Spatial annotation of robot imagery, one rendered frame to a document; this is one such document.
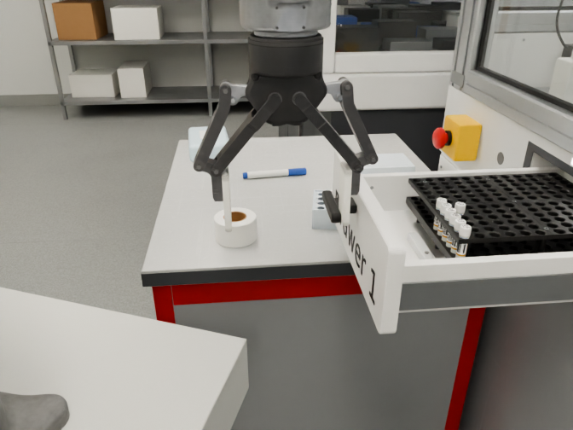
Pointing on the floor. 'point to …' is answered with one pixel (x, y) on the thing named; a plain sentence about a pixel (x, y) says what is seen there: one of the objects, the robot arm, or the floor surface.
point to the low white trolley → (303, 300)
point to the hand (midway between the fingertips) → (286, 215)
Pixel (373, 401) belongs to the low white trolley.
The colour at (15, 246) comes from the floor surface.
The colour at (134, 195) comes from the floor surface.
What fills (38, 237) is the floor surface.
